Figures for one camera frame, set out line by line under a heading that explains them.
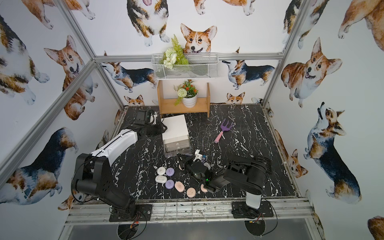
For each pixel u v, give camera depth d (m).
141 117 0.71
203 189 0.80
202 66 0.92
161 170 0.86
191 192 0.78
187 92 1.01
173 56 0.78
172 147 0.95
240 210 0.73
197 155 0.80
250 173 0.49
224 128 1.07
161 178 0.83
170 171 0.86
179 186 0.80
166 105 1.17
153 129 0.77
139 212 0.73
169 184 0.82
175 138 0.90
